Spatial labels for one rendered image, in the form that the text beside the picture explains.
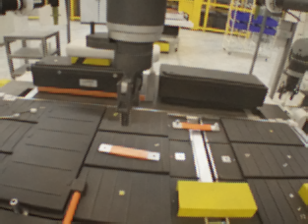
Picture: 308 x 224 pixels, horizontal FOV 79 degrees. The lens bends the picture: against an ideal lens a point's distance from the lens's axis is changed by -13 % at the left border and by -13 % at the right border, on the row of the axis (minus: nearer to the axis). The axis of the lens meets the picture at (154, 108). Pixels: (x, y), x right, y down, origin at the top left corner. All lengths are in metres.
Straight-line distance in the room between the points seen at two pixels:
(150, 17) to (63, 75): 0.55
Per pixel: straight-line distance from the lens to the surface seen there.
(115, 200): 0.45
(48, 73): 0.87
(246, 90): 0.85
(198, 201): 0.44
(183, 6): 10.08
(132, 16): 0.35
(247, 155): 0.63
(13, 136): 0.67
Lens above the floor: 1.37
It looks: 30 degrees down
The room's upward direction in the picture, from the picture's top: 6 degrees clockwise
